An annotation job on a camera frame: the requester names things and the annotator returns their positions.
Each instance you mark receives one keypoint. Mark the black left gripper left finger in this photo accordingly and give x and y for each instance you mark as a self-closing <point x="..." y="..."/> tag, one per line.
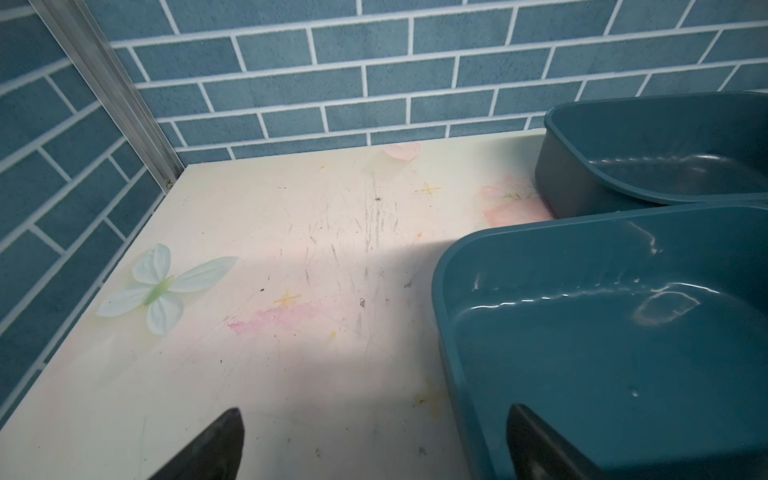
<point x="215" y="453"/>

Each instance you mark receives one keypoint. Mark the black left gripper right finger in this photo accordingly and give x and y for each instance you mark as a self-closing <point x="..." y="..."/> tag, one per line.
<point x="538" y="451"/>

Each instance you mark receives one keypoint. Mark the near teal plastic bin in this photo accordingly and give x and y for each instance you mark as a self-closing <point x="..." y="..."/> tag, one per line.
<point x="639" y="336"/>

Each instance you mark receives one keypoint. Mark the teal plastic bin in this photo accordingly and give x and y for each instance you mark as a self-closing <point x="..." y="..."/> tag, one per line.
<point x="639" y="336"/>
<point x="623" y="154"/>

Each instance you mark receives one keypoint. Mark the far teal plastic bin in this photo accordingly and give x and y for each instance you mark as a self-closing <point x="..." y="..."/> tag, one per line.
<point x="623" y="154"/>

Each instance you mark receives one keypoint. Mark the aluminium corner post left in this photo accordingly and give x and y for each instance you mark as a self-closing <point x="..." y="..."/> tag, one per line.
<point x="76" y="31"/>

